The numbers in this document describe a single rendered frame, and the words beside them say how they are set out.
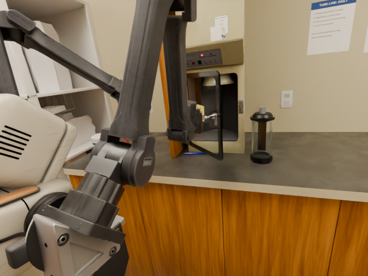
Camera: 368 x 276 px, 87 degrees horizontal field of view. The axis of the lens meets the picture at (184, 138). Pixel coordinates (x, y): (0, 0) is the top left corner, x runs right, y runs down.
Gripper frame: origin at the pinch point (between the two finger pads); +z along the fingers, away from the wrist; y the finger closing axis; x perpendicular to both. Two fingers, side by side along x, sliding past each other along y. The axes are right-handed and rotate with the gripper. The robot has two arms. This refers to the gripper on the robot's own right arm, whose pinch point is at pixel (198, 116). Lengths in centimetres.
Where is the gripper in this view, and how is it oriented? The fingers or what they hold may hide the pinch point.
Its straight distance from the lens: 89.3
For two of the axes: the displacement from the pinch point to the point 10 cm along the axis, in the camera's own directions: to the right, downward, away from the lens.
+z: 3.1, -3.4, 8.9
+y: -1.1, -9.4, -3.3
